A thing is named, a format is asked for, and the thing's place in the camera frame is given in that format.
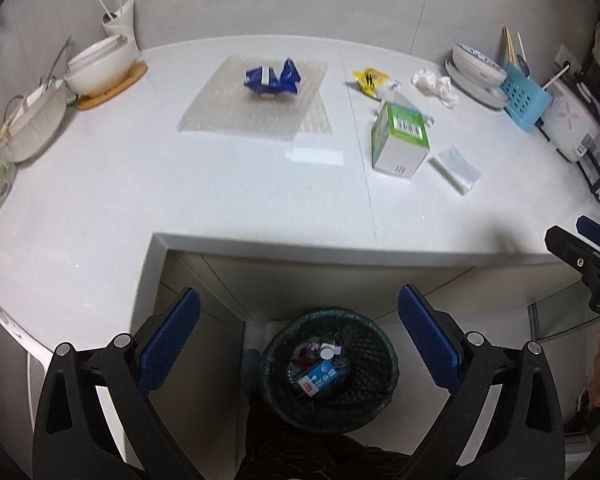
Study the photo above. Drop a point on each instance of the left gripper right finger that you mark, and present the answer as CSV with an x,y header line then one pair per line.
x,y
502,419

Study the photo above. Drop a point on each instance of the red mesh net bag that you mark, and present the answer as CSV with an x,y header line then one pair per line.
x,y
306,355

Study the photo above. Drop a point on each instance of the blue white milk carton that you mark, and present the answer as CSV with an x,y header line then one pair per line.
x,y
318,378

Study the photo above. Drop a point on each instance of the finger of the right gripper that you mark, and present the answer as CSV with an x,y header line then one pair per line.
x,y
589,228
581,256

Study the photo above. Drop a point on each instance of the wooden round trivet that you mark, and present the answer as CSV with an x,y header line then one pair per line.
x,y
137,71

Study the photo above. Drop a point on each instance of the blue patterned bowl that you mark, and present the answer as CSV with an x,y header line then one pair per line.
x,y
477,67

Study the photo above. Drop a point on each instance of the black trash bin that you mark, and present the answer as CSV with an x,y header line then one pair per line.
x,y
368,367

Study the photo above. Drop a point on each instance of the clear plastic zip bag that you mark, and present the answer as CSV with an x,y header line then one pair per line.
x,y
456,169

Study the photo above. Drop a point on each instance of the blue patterned plate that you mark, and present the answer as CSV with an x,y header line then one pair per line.
x,y
494,98

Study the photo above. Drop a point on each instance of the white vase cup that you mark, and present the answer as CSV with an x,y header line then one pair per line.
x,y
121,22

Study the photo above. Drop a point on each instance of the yellow white snack bag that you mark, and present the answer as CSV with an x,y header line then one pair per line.
x,y
375,83

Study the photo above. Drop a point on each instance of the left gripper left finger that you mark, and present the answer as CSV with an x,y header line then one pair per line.
x,y
72,439

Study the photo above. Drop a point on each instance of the wooden chopsticks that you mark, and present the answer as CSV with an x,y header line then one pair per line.
x,y
511,55

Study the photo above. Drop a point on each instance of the white tissue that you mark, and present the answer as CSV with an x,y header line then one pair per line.
x,y
428,82

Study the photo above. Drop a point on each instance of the green white medicine box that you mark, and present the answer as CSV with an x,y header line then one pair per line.
x,y
400,141

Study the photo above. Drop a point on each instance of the white rice cooker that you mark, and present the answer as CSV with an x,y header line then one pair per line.
x,y
571,121

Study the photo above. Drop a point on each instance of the blue plastic utensil holder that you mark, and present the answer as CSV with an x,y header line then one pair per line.
x,y
527,101

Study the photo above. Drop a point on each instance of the side wall socket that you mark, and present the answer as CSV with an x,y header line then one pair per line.
x,y
564,57

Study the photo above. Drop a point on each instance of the white pill bottle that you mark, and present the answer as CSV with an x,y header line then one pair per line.
x,y
328,351

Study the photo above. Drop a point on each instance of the white straw in holder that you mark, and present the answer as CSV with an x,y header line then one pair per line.
x,y
556,77

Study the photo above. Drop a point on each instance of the blue snack wrapper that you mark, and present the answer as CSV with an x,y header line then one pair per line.
x,y
264,82

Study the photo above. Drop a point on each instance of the stacked white bowls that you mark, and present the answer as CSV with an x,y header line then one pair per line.
x,y
101,66

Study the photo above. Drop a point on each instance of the bubble wrap sheet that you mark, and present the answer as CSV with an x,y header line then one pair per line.
x,y
225,105

